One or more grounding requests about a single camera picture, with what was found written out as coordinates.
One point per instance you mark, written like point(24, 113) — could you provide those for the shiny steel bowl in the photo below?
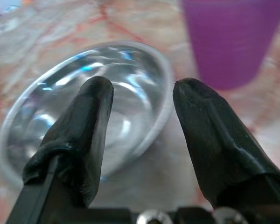
point(135, 98)

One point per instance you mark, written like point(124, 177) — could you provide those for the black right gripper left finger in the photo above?
point(79, 140)

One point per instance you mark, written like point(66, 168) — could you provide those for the purple plastic cup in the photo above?
point(228, 39)

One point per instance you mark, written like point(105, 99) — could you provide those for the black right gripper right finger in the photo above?
point(214, 140)

